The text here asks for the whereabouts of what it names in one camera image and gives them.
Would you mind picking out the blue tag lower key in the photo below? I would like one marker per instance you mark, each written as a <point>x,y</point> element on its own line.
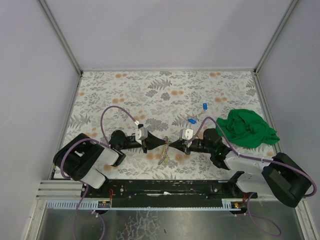
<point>192,121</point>

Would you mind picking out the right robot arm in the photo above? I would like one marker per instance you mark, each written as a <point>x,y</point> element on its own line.
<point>278,176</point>

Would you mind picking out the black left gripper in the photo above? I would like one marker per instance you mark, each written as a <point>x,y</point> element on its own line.
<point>144,144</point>

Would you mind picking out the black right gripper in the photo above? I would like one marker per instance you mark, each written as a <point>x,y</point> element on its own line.
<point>186,146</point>

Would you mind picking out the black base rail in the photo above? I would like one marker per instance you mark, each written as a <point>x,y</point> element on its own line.
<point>140,194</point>

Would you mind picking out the blue tag key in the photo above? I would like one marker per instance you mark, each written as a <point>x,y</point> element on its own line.
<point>192,121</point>
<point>204,109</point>

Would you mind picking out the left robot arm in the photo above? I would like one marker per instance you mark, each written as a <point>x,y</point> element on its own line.
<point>77,159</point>

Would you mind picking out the numbered keyring organizer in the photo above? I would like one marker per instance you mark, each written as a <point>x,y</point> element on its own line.
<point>164,150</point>

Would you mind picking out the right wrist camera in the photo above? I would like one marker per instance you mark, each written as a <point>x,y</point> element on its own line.
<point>186,134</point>

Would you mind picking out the blue tag upper key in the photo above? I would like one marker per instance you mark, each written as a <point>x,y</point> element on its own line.
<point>204,109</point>

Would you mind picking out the green cloth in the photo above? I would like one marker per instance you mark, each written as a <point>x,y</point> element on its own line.
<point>245,128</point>

